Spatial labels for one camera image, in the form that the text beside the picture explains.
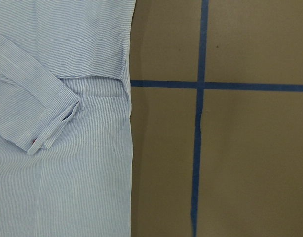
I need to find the light blue striped shirt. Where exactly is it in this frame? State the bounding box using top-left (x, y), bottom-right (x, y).
top-left (0, 0), bottom-right (136, 237)

